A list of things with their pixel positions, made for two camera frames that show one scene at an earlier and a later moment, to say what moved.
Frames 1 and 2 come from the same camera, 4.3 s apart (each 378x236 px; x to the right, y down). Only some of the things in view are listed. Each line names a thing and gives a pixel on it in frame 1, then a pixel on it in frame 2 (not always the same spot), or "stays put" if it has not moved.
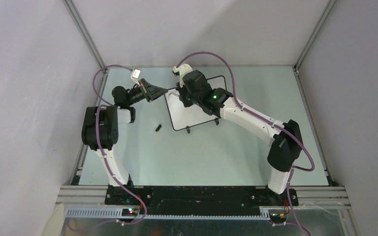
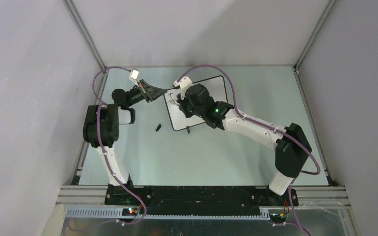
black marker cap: [158, 128] stays put
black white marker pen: [173, 91] -> [173, 102]
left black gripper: [146, 89] stays put
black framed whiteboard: [181, 117] stays put
